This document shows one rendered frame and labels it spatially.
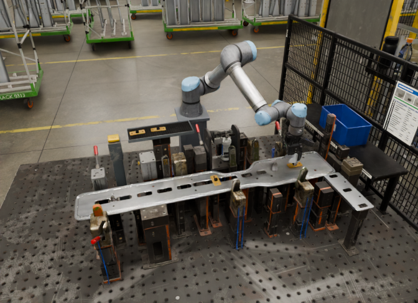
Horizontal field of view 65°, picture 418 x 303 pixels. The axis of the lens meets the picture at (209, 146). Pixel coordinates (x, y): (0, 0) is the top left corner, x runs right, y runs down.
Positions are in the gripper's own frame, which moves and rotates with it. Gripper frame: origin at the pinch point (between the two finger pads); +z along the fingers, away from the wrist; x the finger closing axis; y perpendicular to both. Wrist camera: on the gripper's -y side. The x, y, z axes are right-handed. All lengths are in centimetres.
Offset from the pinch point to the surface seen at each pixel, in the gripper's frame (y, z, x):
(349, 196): -13.6, 2.5, 31.3
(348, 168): -23.8, -0.8, 15.0
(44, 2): 224, 17, -750
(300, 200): 8.1, 6.7, 22.1
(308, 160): -10.7, 2.6, -2.7
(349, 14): -163, -33, -186
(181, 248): 70, 31, 14
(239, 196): 41.0, -2.8, 20.5
